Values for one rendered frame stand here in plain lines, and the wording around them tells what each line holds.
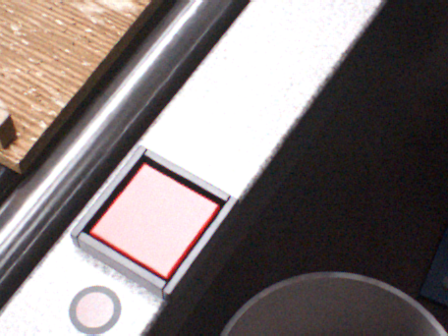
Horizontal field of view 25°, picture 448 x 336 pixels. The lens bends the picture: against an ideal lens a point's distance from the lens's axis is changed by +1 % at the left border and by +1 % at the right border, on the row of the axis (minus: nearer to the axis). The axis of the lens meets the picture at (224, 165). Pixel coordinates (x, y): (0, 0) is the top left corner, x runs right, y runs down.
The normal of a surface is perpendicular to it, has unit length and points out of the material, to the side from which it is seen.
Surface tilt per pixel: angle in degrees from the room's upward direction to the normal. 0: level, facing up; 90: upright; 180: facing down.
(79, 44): 0
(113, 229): 0
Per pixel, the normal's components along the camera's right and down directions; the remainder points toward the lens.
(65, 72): -0.03, -0.50
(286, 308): 0.36, 0.77
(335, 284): -0.07, 0.84
